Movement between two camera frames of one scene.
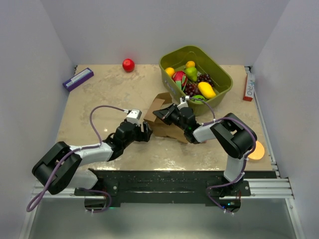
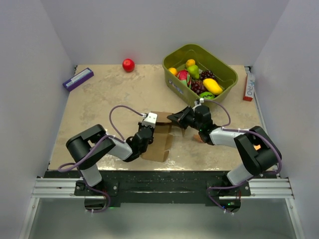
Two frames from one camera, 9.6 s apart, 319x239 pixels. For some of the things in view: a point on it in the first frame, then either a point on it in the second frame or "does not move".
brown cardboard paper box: x=159 y=126 → x=158 y=150
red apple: x=128 y=64 does not move
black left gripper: x=147 y=132 → x=152 y=128
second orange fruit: x=190 y=63 does not move
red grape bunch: x=192 y=89 → x=198 y=87
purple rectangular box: x=74 y=81 does not move
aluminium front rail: x=276 y=188 does not move
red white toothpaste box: x=249 y=88 does not move
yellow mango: x=206 y=90 → x=213 y=86
